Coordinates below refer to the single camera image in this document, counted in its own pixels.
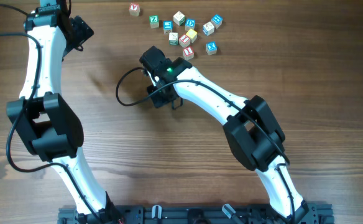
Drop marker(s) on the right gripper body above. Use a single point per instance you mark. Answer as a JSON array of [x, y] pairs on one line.
[[161, 99]]

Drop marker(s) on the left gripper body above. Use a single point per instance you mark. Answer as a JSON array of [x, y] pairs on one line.
[[82, 32]]

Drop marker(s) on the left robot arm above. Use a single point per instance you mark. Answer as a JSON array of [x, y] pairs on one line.
[[46, 124]]

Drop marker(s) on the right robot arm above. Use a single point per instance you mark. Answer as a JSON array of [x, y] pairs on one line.
[[254, 135]]

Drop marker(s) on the red I block lower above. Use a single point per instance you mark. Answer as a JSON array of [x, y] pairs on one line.
[[188, 53]]

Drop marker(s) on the red i block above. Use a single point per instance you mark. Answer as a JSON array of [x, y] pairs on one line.
[[188, 53], [184, 41]]

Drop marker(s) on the red I block upper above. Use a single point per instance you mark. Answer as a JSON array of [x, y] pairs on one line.
[[184, 41]]

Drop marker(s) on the white green picture block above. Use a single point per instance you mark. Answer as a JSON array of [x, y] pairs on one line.
[[173, 38]]

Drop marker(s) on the red V letter block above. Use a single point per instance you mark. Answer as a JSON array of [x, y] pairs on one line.
[[134, 9]]

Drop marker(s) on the yellow top block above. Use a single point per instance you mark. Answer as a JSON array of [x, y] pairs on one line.
[[192, 34]]

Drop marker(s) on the blue X letter block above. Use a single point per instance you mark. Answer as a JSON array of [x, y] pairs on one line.
[[211, 48]]

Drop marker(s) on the blue picture block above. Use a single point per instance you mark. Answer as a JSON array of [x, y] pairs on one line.
[[167, 27], [217, 20]]

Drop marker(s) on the green Z letter block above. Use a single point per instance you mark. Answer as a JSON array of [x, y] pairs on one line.
[[154, 21]]

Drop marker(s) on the blue D letter block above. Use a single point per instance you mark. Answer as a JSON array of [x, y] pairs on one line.
[[190, 24]]

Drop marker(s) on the white green top block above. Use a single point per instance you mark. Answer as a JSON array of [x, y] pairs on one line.
[[179, 18]]

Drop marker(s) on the white blue side block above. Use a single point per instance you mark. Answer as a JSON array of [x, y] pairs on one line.
[[208, 28]]

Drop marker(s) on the blue picture block right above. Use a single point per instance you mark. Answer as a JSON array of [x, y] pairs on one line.
[[217, 20]]

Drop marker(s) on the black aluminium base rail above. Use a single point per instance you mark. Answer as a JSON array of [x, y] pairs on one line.
[[255, 213]]

